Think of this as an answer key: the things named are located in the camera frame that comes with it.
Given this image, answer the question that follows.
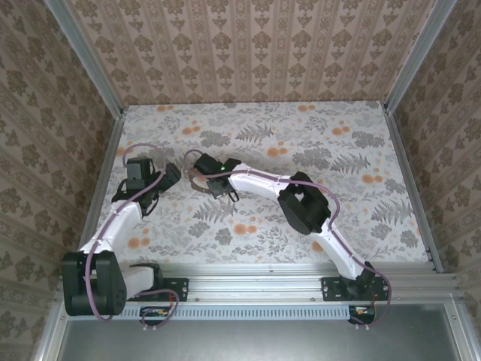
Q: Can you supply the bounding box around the thin metal chain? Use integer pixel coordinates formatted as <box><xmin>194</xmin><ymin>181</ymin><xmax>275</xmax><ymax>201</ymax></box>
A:
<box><xmin>186</xmin><ymin>168</ymin><xmax>212</xmax><ymax>195</ymax></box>

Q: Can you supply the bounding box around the grey sheet metal panel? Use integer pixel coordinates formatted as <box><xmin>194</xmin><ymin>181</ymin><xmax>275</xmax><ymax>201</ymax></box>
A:
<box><xmin>33</xmin><ymin>302</ymin><xmax>481</xmax><ymax>361</ymax></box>

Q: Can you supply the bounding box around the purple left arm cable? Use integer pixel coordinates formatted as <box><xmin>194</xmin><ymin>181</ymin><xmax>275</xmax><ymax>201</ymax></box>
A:
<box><xmin>85</xmin><ymin>144</ymin><xmax>178</xmax><ymax>327</ymax></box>

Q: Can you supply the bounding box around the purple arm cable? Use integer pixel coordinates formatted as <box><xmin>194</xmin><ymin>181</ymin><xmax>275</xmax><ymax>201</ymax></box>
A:
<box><xmin>186</xmin><ymin>149</ymin><xmax>392</xmax><ymax>329</ymax></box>
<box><xmin>85</xmin><ymin>144</ymin><xmax>178</xmax><ymax>327</ymax></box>

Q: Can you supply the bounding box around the aluminium side rail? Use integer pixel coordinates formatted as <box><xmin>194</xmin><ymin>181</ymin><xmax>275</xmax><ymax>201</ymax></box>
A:
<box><xmin>383</xmin><ymin>105</ymin><xmax>444</xmax><ymax>274</ymax></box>
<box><xmin>80</xmin><ymin>112</ymin><xmax>127</xmax><ymax>247</ymax></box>

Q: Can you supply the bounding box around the aluminium frame rail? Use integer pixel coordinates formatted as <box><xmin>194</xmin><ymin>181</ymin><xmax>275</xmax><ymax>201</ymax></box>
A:
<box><xmin>56</xmin><ymin>262</ymin><xmax>461</xmax><ymax>304</ymax></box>

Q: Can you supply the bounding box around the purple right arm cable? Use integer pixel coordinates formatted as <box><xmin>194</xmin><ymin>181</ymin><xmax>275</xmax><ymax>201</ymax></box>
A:
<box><xmin>186</xmin><ymin>149</ymin><xmax>392</xmax><ymax>329</ymax></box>

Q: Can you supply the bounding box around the grey slotted cable duct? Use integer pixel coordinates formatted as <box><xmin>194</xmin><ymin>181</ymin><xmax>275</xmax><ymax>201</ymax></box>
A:
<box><xmin>123</xmin><ymin>303</ymin><xmax>350</xmax><ymax>320</ymax></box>

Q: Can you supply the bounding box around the black connector box with wires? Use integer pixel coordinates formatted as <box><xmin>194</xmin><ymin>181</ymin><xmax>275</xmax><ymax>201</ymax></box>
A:
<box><xmin>139</xmin><ymin>306</ymin><xmax>172</xmax><ymax>326</ymax></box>
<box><xmin>347</xmin><ymin>305</ymin><xmax>377</xmax><ymax>325</ymax></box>

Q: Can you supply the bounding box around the aluminium corner post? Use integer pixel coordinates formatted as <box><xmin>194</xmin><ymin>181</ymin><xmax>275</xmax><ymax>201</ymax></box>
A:
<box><xmin>383</xmin><ymin>0</ymin><xmax>458</xmax><ymax>114</ymax></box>
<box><xmin>44</xmin><ymin>0</ymin><xmax>125</xmax><ymax>117</ymax></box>

